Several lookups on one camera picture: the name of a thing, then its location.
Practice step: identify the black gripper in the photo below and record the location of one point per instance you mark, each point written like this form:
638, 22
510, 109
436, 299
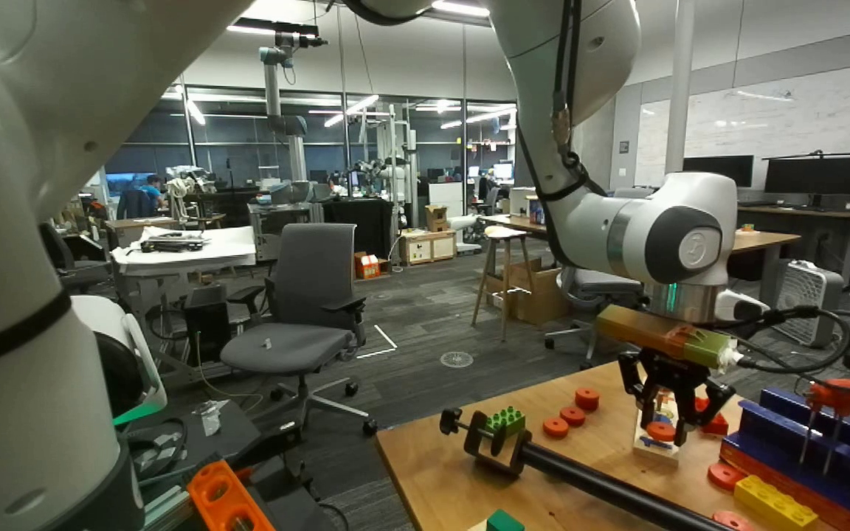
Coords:
696, 391

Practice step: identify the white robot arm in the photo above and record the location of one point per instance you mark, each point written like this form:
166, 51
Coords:
79, 77

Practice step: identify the yellow lego brick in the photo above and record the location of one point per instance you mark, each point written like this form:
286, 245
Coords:
774, 504

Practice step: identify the green lego brick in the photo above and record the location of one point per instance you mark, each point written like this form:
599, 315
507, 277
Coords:
510, 420

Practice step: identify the black clamp pole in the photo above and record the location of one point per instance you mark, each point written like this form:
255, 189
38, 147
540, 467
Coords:
510, 450

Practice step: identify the blue toy rack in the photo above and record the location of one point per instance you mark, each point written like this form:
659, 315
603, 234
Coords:
807, 457

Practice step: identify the green cube block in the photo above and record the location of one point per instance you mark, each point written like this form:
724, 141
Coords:
503, 519

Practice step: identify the grey office chair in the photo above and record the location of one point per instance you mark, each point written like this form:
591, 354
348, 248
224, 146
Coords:
315, 315

